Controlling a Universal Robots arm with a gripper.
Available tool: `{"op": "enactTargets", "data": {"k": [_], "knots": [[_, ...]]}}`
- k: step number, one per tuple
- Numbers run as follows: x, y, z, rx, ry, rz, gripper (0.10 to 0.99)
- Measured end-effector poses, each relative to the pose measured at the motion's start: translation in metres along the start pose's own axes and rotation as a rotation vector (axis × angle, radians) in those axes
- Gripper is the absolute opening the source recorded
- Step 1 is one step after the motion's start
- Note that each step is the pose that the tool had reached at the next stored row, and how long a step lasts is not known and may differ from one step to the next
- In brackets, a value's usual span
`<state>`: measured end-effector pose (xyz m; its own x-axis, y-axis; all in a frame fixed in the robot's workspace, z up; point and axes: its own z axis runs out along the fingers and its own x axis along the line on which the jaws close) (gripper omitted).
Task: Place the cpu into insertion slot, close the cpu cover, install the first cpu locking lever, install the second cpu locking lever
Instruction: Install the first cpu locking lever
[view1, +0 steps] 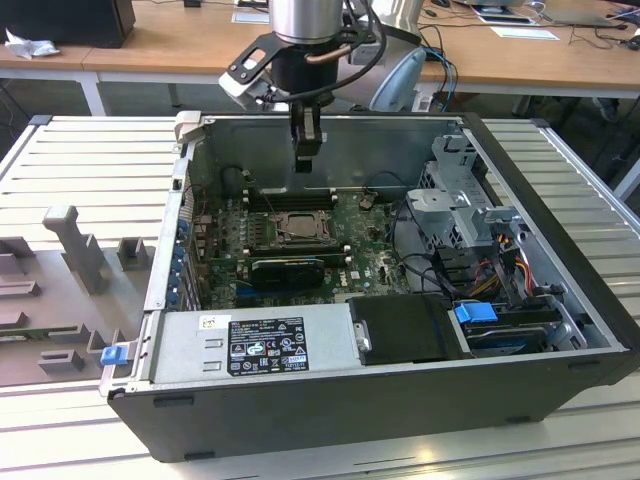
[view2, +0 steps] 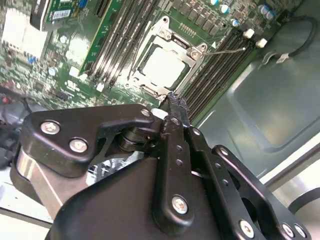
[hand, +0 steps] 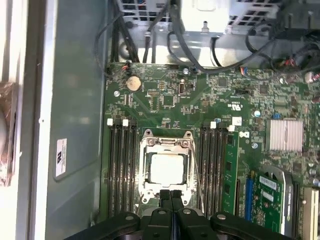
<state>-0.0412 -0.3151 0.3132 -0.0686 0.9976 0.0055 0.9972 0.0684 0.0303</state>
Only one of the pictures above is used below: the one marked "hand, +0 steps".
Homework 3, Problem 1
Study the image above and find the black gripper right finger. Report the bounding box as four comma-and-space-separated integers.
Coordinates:
172, 189, 288, 240

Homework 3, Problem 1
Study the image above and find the silver square CPU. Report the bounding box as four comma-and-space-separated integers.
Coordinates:
149, 153, 189, 185

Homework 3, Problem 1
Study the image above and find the white label sticker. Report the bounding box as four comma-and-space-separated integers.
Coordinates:
55, 137, 68, 179

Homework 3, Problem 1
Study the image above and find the thin wire locking lever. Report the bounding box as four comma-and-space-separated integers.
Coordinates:
188, 139, 206, 212

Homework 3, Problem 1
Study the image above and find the CPU socket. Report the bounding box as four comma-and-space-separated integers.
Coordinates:
138, 128, 198, 205

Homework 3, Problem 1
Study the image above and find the black graphics card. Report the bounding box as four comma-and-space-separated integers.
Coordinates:
252, 166, 301, 240

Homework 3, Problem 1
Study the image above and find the white expansion slot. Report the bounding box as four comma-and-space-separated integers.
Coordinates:
303, 186, 320, 240

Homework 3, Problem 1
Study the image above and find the thick black cable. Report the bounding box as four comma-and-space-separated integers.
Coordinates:
167, 0, 276, 75

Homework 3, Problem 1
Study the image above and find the black RAM slot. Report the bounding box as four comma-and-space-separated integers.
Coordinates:
216, 123, 225, 212
115, 119, 124, 218
108, 119, 117, 218
201, 121, 210, 211
130, 119, 139, 213
209, 121, 217, 211
123, 119, 131, 218

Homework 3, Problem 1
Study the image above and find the round coin battery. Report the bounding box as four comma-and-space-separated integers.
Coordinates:
125, 75, 142, 93

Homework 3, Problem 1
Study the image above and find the green motherboard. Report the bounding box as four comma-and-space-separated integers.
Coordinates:
99, 62, 320, 240

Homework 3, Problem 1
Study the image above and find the blue expansion slot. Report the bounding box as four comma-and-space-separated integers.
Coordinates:
244, 176, 253, 222

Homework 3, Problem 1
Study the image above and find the silver finned heatsink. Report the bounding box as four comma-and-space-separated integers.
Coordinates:
265, 118, 304, 152

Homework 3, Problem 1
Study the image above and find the green RAM stick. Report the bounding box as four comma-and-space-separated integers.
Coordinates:
221, 129, 240, 216

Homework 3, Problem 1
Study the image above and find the metal socket cover frame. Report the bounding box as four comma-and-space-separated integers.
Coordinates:
141, 146, 195, 192

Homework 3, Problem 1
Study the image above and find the silver metal drive cage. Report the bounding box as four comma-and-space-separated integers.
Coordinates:
119, 0, 281, 68

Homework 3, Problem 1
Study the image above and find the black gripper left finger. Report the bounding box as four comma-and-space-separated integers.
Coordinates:
66, 189, 174, 240

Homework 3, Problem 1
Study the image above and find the black open PC case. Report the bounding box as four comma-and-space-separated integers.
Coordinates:
21, 0, 320, 240

